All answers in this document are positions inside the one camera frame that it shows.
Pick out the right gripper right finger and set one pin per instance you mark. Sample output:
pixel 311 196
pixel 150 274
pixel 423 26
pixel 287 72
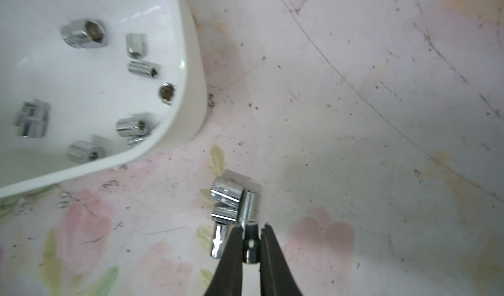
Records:
pixel 275 275

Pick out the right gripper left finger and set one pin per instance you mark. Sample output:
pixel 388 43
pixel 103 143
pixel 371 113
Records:
pixel 227 279

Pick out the long slim chrome socket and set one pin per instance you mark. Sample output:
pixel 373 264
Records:
pixel 248 222

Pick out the big chrome socket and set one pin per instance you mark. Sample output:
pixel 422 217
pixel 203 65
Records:
pixel 226 192

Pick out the medium chrome socket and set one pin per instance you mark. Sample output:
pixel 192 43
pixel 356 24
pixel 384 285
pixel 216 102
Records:
pixel 166 93

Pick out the chrome socket hex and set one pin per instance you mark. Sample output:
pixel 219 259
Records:
pixel 144 69

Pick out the white plastic storage box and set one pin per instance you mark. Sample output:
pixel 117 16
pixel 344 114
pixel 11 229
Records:
pixel 89 90

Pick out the short chrome socket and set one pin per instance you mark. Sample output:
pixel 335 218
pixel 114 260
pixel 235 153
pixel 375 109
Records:
pixel 136 45

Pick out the chrome socket large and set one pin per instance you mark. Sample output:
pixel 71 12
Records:
pixel 85 33

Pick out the small chrome socket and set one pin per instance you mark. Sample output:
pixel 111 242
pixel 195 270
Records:
pixel 133 141

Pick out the chrome socket pile front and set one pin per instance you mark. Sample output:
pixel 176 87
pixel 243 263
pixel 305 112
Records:
pixel 219 239

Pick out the chrome socket in pile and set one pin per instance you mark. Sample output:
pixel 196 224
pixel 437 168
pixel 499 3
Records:
pixel 224 214

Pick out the chrome socket on mat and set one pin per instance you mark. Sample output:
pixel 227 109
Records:
pixel 81 152

